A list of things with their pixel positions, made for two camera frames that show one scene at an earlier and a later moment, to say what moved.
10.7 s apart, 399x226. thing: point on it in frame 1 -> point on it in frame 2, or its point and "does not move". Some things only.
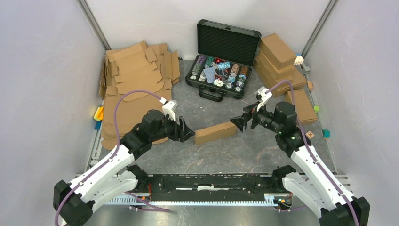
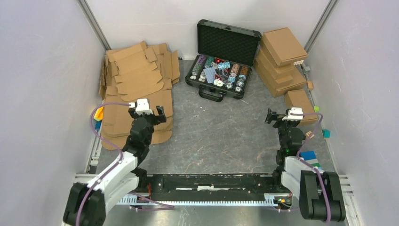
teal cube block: (326, 133) does not move
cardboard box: (215, 133) -> (282, 47)
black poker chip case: (226, 54) does not move
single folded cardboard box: (303, 106) does not move
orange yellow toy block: (98, 113) does not move
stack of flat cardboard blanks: (138, 66) does not move
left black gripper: (186, 131) -> (157, 119)
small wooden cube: (310, 85) does not move
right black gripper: (241, 121) -> (273, 116)
